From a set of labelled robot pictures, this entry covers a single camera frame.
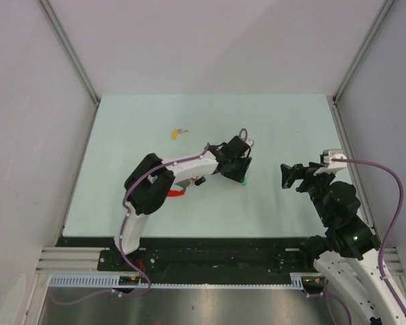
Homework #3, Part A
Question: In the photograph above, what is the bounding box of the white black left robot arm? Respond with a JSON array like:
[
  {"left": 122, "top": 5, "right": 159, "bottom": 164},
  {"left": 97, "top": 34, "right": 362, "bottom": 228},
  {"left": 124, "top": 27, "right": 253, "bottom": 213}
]
[{"left": 112, "top": 135, "right": 254, "bottom": 271}]

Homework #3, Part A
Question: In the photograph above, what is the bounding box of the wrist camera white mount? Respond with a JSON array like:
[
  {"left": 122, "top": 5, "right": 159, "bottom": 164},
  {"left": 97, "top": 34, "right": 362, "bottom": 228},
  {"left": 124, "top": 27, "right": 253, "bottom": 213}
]
[
  {"left": 244, "top": 138, "right": 254, "bottom": 148},
  {"left": 314, "top": 149, "right": 347, "bottom": 175}
]

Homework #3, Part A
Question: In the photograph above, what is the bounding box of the red handled metal key holder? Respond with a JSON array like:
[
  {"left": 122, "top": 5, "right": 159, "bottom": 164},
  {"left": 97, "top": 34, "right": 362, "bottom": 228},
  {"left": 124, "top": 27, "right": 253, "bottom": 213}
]
[{"left": 167, "top": 178, "right": 197, "bottom": 197}]

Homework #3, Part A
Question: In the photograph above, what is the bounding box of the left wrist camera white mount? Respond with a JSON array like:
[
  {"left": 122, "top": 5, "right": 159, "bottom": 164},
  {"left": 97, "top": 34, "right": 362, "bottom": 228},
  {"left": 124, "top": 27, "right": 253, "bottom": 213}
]
[{"left": 244, "top": 138, "right": 254, "bottom": 148}]

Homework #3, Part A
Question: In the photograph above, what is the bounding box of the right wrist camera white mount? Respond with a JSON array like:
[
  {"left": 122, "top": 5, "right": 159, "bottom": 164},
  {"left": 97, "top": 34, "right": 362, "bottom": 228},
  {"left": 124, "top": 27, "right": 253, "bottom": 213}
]
[{"left": 314, "top": 149, "right": 347, "bottom": 175}]

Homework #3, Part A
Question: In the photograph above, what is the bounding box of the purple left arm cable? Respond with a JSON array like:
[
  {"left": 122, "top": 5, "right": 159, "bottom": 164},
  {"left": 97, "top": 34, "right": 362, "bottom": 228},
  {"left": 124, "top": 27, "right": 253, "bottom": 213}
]
[{"left": 50, "top": 127, "right": 250, "bottom": 305}]

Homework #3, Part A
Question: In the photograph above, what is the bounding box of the grey slotted cable duct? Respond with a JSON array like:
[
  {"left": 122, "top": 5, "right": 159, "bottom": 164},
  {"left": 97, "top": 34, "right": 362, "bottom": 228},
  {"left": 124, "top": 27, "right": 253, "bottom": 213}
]
[{"left": 49, "top": 274, "right": 317, "bottom": 290}]

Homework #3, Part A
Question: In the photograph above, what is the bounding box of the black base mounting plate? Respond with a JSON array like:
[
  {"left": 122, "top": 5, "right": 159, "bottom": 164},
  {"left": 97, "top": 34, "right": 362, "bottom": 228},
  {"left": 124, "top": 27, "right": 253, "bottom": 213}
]
[{"left": 55, "top": 236, "right": 325, "bottom": 275}]

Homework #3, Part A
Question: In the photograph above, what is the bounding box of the left aluminium frame post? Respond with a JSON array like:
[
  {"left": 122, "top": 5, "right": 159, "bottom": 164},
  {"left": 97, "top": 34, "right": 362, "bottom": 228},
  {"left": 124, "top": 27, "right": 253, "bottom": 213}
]
[{"left": 37, "top": 0, "right": 101, "bottom": 104}]

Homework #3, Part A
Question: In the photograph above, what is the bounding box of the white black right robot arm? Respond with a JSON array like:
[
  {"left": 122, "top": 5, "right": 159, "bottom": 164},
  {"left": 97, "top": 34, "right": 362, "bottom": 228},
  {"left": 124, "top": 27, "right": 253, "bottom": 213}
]
[{"left": 280, "top": 154, "right": 406, "bottom": 324}]

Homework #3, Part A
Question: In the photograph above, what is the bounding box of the right aluminium frame post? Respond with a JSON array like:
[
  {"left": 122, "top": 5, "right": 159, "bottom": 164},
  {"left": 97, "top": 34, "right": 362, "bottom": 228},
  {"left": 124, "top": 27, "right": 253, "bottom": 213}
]
[{"left": 331, "top": 0, "right": 399, "bottom": 104}]

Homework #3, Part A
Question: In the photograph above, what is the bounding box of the key with yellow tag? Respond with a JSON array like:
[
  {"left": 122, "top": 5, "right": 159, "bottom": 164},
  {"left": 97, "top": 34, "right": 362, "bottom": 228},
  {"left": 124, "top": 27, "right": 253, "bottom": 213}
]
[{"left": 171, "top": 129, "right": 188, "bottom": 139}]

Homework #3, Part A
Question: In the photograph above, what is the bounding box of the aluminium frame post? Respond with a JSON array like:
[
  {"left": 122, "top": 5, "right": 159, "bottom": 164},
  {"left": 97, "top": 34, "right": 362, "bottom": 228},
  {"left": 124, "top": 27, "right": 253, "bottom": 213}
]
[
  {"left": 37, "top": 0, "right": 101, "bottom": 104},
  {"left": 331, "top": 0, "right": 399, "bottom": 104}
]

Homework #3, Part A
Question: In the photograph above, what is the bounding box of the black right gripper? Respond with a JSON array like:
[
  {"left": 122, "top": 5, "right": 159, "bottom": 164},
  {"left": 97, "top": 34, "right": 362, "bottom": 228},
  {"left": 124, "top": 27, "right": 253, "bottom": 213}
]
[{"left": 279, "top": 162, "right": 334, "bottom": 224}]

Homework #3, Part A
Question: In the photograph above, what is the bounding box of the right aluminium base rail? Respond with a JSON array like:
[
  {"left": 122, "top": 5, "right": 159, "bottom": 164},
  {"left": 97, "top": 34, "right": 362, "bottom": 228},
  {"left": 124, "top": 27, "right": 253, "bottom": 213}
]
[{"left": 380, "top": 247, "right": 404, "bottom": 276}]

